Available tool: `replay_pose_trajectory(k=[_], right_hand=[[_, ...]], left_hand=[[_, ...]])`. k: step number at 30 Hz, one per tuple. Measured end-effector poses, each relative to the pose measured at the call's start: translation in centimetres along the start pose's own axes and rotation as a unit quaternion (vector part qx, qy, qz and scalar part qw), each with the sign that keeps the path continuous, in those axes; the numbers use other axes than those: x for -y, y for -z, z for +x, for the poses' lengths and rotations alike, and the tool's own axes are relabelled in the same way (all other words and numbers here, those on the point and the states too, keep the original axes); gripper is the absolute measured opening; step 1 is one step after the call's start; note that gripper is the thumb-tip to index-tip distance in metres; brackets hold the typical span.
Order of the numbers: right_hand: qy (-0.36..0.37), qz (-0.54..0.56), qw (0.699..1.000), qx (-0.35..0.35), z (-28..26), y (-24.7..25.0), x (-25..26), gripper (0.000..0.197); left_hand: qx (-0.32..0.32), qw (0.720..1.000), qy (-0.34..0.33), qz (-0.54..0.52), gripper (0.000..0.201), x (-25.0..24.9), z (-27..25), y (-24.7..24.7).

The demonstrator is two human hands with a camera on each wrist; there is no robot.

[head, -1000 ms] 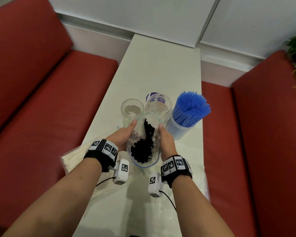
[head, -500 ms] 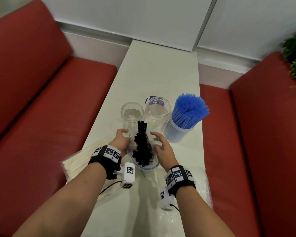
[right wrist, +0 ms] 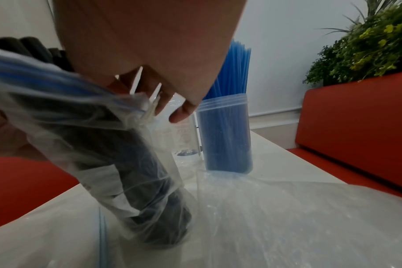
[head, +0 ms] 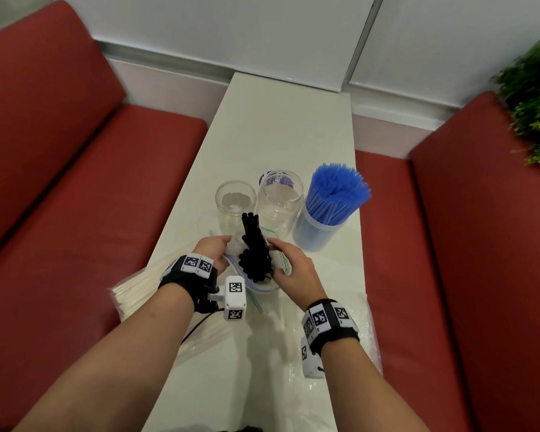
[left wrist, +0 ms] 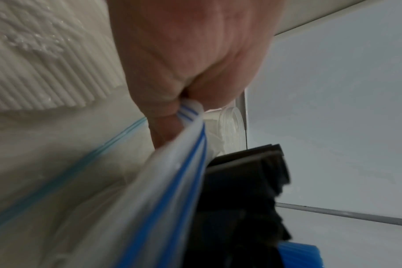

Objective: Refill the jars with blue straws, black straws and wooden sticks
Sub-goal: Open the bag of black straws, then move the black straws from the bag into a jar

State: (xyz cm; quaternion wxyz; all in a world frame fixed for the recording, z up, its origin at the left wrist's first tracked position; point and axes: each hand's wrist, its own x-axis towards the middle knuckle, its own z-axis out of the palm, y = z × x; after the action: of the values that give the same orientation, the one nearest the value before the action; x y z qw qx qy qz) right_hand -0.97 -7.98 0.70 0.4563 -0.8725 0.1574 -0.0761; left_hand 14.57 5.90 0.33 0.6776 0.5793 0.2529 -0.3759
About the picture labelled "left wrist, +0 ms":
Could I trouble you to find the person's left hand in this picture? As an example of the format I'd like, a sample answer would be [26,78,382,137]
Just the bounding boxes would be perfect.
[107,0,288,150]

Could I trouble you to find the clear glass jar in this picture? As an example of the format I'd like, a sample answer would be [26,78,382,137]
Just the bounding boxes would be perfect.
[204,106,248,158]

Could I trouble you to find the clear bag with white strips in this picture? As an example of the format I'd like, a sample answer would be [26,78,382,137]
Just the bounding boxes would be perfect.
[51,98,222,268]

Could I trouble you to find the bag of black straws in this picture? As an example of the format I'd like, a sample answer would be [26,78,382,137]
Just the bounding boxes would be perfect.
[184,143,293,268]

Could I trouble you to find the small bunch of blue straws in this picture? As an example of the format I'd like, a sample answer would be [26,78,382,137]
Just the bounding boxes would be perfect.
[275,242,323,268]

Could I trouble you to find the clear blue-zip bag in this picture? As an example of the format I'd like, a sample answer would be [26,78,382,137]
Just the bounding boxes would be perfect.
[0,104,155,268]

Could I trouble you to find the grey wall divider strip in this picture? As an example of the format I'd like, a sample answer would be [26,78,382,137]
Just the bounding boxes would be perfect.
[275,202,402,227]

